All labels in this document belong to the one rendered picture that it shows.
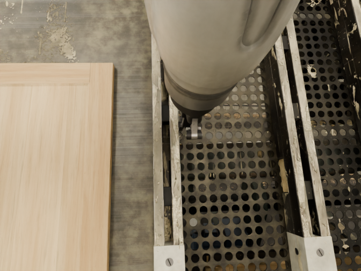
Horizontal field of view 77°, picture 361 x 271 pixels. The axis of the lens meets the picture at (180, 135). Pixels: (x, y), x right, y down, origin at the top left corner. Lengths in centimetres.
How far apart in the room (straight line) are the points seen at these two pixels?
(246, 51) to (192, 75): 5
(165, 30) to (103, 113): 44
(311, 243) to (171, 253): 29
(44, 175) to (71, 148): 8
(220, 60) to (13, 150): 57
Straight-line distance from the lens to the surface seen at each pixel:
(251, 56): 18
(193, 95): 24
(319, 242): 60
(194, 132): 36
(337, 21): 88
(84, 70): 65
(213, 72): 18
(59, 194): 60
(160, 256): 51
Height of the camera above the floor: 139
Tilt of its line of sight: 20 degrees down
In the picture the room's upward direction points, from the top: straight up
